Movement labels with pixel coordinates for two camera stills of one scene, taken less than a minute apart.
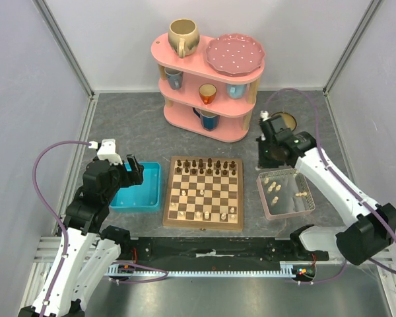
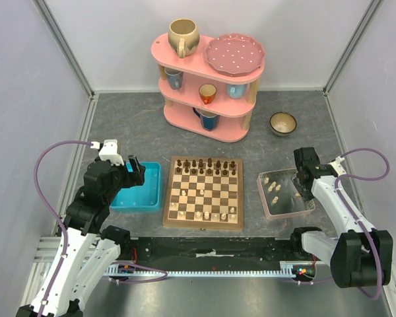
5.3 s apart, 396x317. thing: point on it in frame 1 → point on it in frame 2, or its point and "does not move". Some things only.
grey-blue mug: (175, 78) does not move
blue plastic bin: (143, 197) does not move
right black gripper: (268, 131) → (303, 178)
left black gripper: (134, 177) does not move
